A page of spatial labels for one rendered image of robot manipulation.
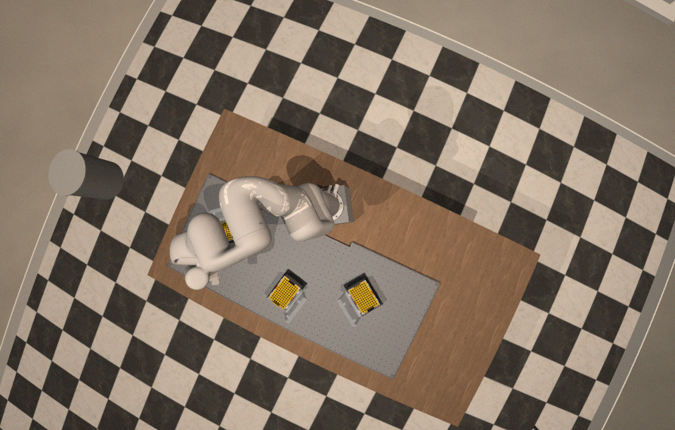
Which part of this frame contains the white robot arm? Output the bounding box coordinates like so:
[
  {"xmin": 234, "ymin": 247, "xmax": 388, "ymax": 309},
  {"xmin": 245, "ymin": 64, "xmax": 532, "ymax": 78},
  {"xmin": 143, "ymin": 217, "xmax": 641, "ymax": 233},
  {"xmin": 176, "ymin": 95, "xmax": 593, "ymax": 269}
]
[{"xmin": 169, "ymin": 176, "xmax": 344, "ymax": 290}]

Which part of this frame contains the yellow perforated plate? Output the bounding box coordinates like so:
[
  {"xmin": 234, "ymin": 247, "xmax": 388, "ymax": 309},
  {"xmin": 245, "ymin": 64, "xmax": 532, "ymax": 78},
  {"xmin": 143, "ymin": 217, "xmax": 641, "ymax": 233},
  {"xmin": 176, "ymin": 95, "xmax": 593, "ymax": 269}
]
[
  {"xmin": 222, "ymin": 222, "xmax": 232, "ymax": 240},
  {"xmin": 269, "ymin": 278, "xmax": 299, "ymax": 309},
  {"xmin": 349, "ymin": 282, "xmax": 379, "ymax": 313}
]

